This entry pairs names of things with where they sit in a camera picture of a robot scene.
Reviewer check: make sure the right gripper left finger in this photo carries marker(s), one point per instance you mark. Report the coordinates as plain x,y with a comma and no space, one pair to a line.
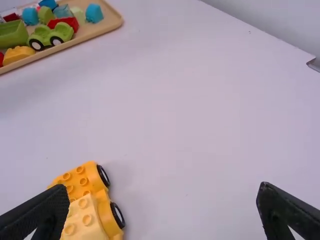
32,215

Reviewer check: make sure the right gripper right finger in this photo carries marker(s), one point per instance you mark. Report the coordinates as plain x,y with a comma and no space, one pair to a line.
287,212

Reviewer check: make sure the tan tray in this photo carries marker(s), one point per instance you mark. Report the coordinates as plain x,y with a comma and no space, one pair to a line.
107,22

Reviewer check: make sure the yellow curved toy brick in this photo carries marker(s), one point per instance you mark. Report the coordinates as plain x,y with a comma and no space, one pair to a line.
18,53

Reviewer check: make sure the light green toy brick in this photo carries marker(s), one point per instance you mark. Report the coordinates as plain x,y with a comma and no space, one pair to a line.
78,13

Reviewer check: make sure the green toy car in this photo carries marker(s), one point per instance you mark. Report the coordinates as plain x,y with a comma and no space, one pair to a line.
45,32

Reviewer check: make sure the red toy brick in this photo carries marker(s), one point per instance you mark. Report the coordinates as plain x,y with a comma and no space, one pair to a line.
71,24
11,17

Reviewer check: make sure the yellow toy car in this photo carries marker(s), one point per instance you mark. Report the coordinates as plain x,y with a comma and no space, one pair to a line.
85,175

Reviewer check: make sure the blue toy brick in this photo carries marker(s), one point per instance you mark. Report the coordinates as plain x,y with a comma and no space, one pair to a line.
30,16
94,13
48,3

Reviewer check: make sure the clear teal toy brick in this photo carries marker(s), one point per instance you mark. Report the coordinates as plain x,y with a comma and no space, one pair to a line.
62,11

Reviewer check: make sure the large green toy brick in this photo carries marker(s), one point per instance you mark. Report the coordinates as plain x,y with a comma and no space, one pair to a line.
12,33

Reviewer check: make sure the red toy car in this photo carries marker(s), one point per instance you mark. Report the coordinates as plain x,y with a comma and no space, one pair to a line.
1,59

